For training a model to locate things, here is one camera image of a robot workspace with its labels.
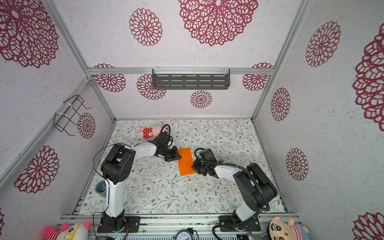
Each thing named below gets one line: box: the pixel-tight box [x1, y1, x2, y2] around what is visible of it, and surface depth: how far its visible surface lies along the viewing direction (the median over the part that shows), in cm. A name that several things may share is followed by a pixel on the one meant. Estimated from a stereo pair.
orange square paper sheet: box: [177, 147, 196, 177], surface depth 97 cm
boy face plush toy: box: [267, 216, 310, 240], surface depth 67 cm
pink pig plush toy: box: [139, 124, 163, 141], surface depth 106 cm
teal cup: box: [95, 180, 107, 198], surface depth 82 cm
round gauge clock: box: [172, 230, 194, 240], surface depth 70 cm
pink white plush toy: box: [43, 221, 92, 240], surface depth 67 cm
